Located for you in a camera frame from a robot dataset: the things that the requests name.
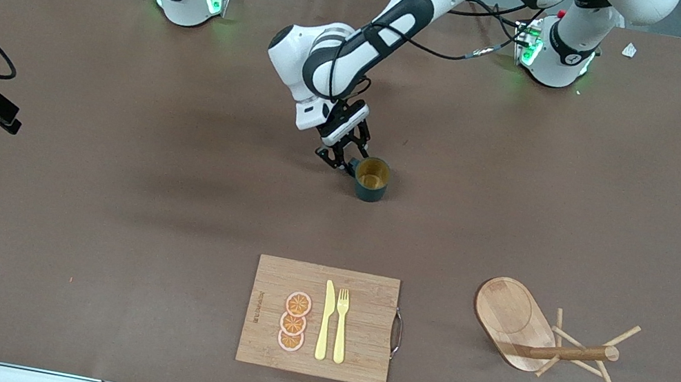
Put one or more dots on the yellow plastic fork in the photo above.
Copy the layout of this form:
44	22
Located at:
341	331

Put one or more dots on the table cover sheet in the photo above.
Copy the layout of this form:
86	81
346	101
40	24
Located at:
524	181

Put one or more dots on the wooden mug rack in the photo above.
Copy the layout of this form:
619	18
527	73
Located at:
508	315

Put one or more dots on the white paper scrap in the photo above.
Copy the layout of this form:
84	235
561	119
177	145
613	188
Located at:
629	50

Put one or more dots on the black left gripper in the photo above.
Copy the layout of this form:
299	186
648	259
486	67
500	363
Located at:
351	167

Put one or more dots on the yellow plastic knife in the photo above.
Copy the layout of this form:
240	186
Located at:
326	321

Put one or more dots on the teal cup with yellow inside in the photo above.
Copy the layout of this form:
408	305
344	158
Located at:
373	186

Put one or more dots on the toy orange slice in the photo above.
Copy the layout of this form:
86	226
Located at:
299	304

